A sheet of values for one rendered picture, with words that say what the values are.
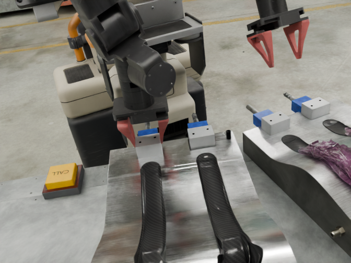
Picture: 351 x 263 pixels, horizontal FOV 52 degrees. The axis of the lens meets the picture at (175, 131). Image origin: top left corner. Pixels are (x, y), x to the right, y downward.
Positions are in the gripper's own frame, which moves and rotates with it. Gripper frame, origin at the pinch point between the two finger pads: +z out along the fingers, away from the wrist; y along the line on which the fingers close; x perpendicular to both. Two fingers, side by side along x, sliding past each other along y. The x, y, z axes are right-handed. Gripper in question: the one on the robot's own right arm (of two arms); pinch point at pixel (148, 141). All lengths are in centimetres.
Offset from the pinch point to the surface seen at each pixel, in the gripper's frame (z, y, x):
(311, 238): 10.8, 25.6, -21.2
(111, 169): 2.0, -7.8, -4.7
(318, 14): 93, 182, 309
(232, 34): 93, 85, 292
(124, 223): 2.5, -5.1, -18.3
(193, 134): -0.4, 9.2, -0.8
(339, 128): 5.9, 41.1, 1.3
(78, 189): 9.8, -17.0, 0.0
